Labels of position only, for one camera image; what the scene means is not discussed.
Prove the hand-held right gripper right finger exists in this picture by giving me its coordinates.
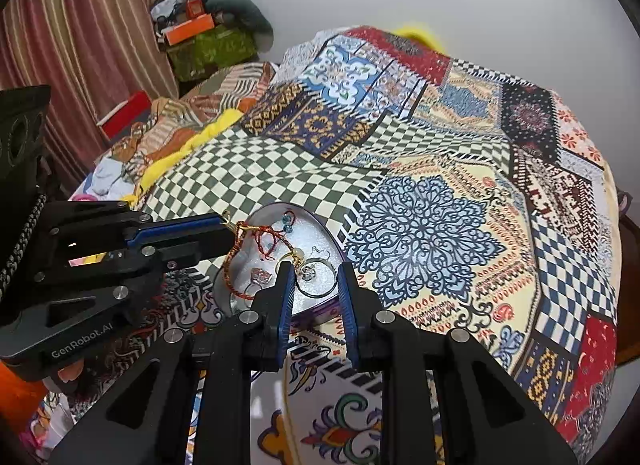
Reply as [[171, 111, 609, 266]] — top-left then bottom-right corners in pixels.
[[338, 262, 588, 465]]

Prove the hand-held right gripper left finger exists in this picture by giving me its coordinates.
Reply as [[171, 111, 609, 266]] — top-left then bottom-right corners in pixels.
[[50, 263, 297, 465]]

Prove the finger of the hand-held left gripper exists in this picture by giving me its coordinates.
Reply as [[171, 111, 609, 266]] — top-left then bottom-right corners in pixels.
[[46, 200, 230, 255], [31, 230, 239, 305]]

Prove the red string bracelet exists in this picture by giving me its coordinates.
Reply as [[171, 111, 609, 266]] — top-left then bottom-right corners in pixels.
[[223, 221, 297, 302]]

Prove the purple heart-shaped tin box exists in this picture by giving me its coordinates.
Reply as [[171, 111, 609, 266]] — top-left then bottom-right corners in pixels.
[[212, 202, 347, 319]]

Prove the orange cloth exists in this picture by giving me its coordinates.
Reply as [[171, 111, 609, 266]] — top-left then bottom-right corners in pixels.
[[0, 364, 52, 438]]

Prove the white and blue cloth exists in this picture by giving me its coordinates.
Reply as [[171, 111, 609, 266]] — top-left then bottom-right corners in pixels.
[[74, 154, 142, 202]]

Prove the yellow blanket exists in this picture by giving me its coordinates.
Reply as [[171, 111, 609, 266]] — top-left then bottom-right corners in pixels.
[[134, 109, 247, 206]]

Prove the red box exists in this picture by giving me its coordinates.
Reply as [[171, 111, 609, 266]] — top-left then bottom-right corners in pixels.
[[97, 90, 154, 142]]

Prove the striped orange quilt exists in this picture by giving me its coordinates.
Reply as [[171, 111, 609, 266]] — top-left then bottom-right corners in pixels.
[[94, 61, 282, 196]]

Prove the colourful patchwork print blanket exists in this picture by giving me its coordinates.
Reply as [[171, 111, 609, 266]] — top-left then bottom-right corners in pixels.
[[30, 25, 627, 465]]

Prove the green patterned cloth cover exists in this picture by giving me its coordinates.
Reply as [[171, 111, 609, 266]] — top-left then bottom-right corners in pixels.
[[167, 27, 259, 84]]

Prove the orange box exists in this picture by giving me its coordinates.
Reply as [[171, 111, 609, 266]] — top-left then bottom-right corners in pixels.
[[162, 13, 217, 46]]

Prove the striped red curtain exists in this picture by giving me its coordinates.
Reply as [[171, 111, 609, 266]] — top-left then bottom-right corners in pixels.
[[0, 0, 182, 188]]

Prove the grey plush cushion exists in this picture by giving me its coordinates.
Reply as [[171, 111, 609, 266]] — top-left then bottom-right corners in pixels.
[[204, 0, 275, 51]]

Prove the yellow plastic object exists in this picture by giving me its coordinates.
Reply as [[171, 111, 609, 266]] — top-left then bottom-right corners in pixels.
[[394, 22, 447, 52]]

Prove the braided black cable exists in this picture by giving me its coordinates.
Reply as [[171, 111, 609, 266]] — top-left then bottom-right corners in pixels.
[[0, 194, 49, 297]]

